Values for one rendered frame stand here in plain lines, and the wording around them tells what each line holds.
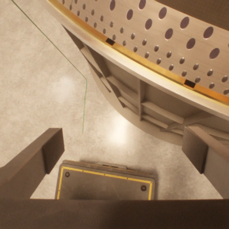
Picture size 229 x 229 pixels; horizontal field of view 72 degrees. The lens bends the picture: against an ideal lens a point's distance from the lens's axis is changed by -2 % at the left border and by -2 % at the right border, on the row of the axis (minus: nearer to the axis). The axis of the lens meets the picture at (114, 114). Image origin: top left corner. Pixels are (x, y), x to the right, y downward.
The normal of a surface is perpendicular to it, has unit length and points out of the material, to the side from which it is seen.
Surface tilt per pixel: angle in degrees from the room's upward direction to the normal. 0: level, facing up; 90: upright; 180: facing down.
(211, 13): 62
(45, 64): 0
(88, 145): 0
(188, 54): 43
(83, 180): 0
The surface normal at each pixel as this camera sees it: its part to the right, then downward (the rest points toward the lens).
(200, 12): -0.53, 0.69
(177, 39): -0.48, 0.48
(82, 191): -0.16, -0.14
